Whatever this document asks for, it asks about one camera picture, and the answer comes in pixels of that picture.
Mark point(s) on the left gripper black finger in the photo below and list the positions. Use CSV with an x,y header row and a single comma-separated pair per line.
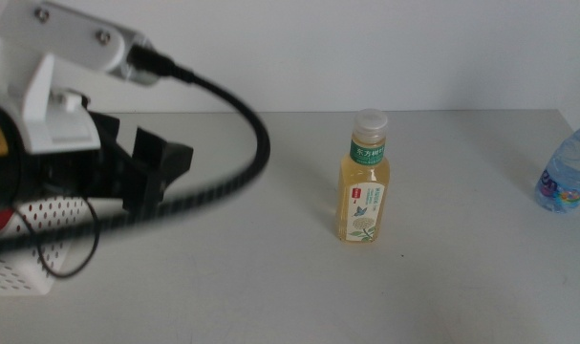
x,y
148,138
160,177

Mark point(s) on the yellow tea bottle white cap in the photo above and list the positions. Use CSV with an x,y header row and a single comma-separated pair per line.
x,y
363,191

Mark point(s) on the clear water bottle blue cap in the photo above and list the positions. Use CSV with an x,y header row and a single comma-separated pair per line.
x,y
569,172

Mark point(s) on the white perforated plastic basket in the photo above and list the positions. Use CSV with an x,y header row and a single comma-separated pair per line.
x,y
12,282

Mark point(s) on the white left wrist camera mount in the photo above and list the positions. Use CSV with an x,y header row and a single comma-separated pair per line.
x,y
55,95

